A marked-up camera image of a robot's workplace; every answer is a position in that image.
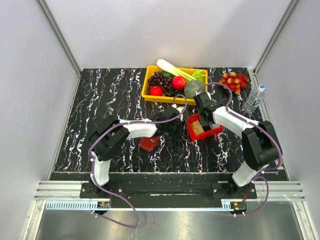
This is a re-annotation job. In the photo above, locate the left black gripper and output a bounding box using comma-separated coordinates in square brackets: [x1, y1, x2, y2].
[166, 118, 189, 141]

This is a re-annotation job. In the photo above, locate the red plastic card bin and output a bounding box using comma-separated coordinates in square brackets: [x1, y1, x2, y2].
[186, 114, 224, 141]

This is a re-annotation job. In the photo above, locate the stack of credit cards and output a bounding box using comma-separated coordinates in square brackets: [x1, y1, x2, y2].
[190, 120, 221, 136]

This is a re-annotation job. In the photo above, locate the red card holder wallet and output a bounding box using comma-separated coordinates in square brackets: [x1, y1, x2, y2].
[138, 136, 160, 153]

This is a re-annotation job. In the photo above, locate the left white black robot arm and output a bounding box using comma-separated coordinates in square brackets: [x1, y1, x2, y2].
[88, 104, 187, 198]

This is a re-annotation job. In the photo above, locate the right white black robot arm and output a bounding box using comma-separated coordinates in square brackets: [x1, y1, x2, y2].
[194, 92, 283, 198]

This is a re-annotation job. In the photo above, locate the green melon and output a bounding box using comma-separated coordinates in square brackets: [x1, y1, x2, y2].
[183, 79, 206, 99]

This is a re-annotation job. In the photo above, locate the red apple lower left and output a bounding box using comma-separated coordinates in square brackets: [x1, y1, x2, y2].
[149, 85, 163, 97]

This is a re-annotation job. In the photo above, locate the red apple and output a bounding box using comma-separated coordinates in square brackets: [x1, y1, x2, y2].
[149, 85, 163, 97]
[172, 76, 187, 90]

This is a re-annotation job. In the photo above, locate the green lettuce leaf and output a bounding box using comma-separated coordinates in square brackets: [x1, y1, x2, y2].
[191, 69, 206, 83]

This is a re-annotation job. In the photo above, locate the red apple upper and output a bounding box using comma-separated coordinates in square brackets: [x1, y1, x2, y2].
[172, 76, 187, 90]

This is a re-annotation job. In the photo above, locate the clear water bottle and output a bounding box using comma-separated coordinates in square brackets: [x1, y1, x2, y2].
[242, 84, 266, 114]

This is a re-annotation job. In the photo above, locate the dark purple grape bunch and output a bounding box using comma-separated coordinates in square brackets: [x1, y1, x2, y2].
[145, 71, 184, 97]

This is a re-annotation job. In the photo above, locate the dark green cucumber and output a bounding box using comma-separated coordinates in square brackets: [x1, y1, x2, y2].
[161, 71, 174, 78]

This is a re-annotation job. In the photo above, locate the yellow plastic fruit tray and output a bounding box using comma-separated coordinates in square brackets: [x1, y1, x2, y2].
[141, 65, 208, 105]

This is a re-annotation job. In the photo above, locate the white green leek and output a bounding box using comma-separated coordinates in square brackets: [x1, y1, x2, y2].
[156, 59, 196, 81]

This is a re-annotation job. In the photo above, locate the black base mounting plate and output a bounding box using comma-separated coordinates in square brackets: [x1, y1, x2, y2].
[79, 171, 258, 201]

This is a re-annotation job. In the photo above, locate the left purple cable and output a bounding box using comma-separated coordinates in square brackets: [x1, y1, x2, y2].
[88, 94, 188, 229]

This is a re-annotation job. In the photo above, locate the purple cable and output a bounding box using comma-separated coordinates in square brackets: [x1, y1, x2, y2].
[197, 82, 283, 217]
[88, 94, 188, 229]

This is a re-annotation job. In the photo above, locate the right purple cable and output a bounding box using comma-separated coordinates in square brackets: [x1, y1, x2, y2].
[197, 82, 283, 217]

